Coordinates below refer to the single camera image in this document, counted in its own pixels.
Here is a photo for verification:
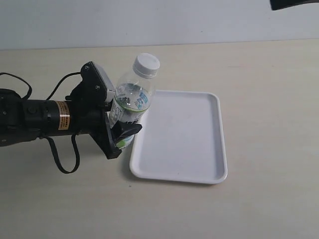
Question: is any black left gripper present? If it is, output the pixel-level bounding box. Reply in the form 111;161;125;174
65;82;143;160

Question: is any clear plastic drink bottle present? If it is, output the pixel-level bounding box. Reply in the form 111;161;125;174
108;69;158;151

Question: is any white bottle cap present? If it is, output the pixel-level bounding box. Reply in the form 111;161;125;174
133;53;160;79

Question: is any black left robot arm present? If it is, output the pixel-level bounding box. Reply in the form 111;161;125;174
0;83;142;159

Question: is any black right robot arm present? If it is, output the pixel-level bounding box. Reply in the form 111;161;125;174
270;0;319;11

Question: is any white rectangular plastic tray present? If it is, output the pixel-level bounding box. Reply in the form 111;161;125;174
130;90;228;185

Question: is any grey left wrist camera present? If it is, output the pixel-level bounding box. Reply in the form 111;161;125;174
80;61;115;104

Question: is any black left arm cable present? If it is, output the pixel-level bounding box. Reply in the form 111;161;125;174
0;71;83;174

